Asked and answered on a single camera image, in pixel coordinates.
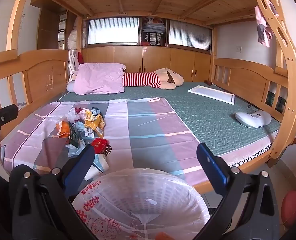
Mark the white and blue paper carton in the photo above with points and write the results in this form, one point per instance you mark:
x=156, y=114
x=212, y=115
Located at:
x=100, y=163

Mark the pink hanging cloth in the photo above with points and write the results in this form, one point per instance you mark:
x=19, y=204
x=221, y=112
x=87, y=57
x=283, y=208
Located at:
x=262, y=30

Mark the white wall switch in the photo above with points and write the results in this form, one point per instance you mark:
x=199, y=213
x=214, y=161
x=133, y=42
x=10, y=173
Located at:
x=238, y=48

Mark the white tray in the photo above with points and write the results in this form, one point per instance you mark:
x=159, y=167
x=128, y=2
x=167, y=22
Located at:
x=211, y=93

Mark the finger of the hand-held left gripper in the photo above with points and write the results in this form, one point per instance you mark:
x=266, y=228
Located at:
x=6, y=115

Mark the orange wrapper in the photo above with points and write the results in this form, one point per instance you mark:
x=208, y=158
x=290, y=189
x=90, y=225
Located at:
x=64, y=129

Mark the white lined trash basket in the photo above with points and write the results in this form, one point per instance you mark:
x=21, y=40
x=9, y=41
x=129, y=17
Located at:
x=148, y=200

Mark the wooden bunk bed frame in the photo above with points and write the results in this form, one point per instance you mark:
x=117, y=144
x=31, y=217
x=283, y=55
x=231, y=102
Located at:
x=43, y=77

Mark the yellow snack bag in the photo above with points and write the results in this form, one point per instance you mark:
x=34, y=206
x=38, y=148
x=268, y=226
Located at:
x=94, y=123

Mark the red crumpled wrapper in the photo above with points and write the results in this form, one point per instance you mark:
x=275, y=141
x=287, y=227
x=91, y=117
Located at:
x=79, y=110

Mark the white bedding bundle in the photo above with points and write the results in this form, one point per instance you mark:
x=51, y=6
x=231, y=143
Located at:
x=73, y=38

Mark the striped plush toy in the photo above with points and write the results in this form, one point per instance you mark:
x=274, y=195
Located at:
x=143, y=78

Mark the pink pillow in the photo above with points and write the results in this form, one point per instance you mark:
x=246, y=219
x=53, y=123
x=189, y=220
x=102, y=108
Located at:
x=98, y=78

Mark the stack of folded clothes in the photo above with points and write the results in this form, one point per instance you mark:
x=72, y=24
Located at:
x=152, y=31

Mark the dark round lid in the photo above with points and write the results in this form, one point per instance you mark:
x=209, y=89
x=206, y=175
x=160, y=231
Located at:
x=108, y=151

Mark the white and red hanging cloth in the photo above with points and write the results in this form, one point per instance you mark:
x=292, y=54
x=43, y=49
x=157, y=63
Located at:
x=72, y=61

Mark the green patterned mat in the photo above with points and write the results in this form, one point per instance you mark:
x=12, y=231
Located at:
x=208, y=120

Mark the plaid bedsheet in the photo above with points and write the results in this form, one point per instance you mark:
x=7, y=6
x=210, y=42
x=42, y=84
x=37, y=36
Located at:
x=143, y=135

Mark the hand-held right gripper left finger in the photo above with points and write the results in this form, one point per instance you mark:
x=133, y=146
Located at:
x=80, y=165

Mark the wooden cabinet with ribbed glass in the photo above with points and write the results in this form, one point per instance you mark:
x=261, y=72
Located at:
x=158, y=57

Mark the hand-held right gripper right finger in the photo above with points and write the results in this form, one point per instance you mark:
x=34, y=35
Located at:
x=213, y=166

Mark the white plush cushion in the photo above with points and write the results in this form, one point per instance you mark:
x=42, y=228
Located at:
x=253, y=118

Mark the crumpled white tissue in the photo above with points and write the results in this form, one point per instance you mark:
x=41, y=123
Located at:
x=71, y=115

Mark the red box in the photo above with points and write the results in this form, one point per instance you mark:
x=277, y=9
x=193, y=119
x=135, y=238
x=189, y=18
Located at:
x=99, y=144

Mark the dark teal wrapper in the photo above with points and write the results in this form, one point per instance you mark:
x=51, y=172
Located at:
x=95, y=111

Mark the red round object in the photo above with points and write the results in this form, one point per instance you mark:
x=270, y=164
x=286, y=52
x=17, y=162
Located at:
x=291, y=207

